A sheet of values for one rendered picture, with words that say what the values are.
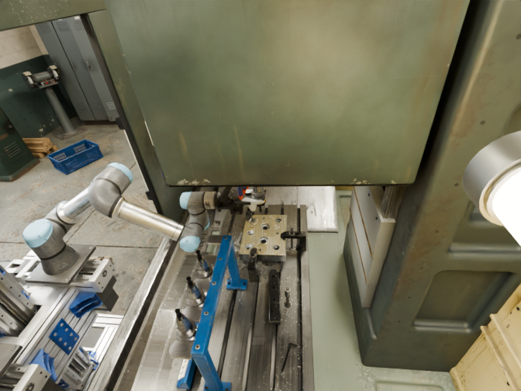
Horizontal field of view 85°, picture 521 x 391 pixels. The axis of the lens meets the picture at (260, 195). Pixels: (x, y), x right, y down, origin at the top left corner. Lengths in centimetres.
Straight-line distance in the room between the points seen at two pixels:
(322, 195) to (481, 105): 156
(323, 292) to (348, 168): 111
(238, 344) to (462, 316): 86
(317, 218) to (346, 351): 89
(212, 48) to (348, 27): 26
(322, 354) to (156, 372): 76
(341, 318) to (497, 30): 136
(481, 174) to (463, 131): 51
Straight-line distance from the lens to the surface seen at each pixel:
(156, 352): 159
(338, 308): 170
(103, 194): 125
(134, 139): 159
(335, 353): 159
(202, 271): 108
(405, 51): 66
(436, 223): 88
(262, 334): 131
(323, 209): 211
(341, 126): 68
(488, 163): 23
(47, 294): 176
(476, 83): 70
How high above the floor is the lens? 207
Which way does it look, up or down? 38 degrees down
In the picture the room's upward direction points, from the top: 6 degrees counter-clockwise
